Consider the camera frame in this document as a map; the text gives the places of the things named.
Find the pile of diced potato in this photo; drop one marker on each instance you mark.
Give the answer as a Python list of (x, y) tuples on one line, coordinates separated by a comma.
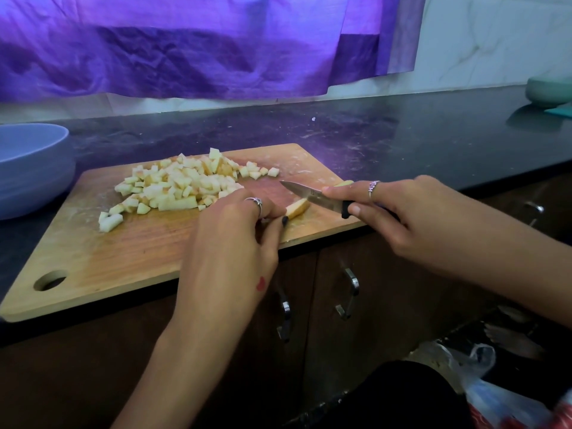
[(183, 181)]

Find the person's right forearm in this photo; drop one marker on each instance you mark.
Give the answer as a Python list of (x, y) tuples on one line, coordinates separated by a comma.
[(554, 281)]

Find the blue bowl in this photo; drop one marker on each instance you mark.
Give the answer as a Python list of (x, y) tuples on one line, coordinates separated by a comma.
[(31, 169)]

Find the green plate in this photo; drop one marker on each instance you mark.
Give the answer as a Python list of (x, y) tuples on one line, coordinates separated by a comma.
[(561, 110)]

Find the person's left hand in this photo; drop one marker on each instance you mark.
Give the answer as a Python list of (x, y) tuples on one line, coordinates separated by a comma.
[(228, 263)]

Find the person's right hand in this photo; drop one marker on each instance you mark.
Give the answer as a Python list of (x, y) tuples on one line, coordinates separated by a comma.
[(438, 228)]

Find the person's dark trousers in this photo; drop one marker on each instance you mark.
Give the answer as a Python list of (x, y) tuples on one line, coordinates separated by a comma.
[(402, 397)]

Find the green bowl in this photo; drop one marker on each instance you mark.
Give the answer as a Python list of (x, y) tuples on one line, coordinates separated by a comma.
[(550, 91)]

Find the purple cloth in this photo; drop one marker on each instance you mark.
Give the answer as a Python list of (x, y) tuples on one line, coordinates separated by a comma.
[(197, 40)]

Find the red and white plastic bag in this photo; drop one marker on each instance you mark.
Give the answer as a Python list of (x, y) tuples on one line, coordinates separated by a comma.
[(500, 388)]

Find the tan potato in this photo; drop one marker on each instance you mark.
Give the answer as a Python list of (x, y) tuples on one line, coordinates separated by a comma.
[(298, 207)]

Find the wooden cutting board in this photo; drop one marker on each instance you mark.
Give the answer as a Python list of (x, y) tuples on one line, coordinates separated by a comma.
[(89, 263)]

